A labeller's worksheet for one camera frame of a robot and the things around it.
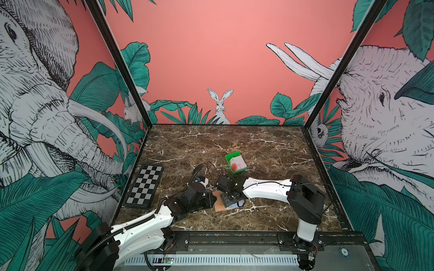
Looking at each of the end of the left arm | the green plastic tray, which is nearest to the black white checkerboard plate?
the end of the left arm

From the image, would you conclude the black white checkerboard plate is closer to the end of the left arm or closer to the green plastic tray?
the end of the left arm

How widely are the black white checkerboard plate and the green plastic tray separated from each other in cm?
41

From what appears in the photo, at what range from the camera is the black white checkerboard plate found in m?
0.84

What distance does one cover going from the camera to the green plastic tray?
97cm
